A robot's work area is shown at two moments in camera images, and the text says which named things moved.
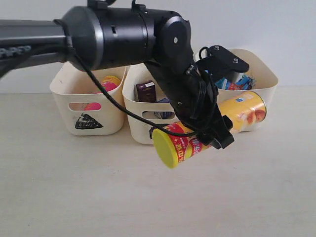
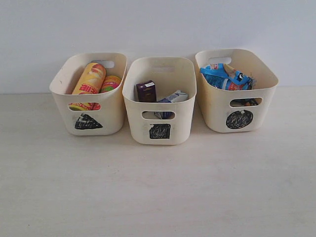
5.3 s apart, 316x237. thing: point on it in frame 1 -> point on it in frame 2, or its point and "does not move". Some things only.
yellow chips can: (175, 142) -> (90, 81)
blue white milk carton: (165, 115) does not move
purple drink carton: (146, 92) does not move
